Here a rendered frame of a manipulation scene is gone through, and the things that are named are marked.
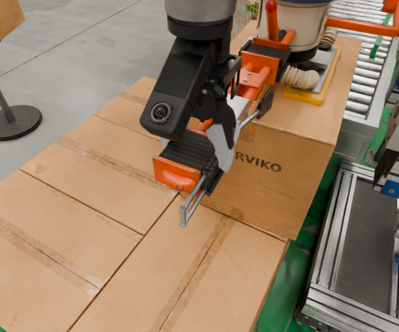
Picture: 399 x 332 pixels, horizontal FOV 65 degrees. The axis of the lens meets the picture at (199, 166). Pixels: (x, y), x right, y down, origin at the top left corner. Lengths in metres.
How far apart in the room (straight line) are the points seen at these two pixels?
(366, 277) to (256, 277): 0.62
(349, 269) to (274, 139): 0.82
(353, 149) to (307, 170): 0.75
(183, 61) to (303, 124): 0.48
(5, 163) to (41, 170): 1.02
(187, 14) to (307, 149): 0.51
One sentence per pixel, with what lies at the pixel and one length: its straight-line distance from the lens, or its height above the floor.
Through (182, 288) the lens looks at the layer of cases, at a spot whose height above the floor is 0.54.
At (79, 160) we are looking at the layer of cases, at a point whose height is 0.54.
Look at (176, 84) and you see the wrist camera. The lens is 0.35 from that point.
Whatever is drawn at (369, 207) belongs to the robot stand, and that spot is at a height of 0.21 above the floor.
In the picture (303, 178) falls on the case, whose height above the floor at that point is 0.81.
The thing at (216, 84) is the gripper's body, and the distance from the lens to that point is 0.38.
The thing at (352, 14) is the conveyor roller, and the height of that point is 0.55.
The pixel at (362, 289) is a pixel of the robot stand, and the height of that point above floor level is 0.21.
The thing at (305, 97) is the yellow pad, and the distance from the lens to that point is 0.86.
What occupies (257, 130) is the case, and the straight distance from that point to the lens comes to 0.77.
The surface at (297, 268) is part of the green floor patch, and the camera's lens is 1.63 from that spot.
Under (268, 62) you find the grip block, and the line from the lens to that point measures 0.69.
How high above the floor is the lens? 1.40
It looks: 45 degrees down
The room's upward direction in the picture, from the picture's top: straight up
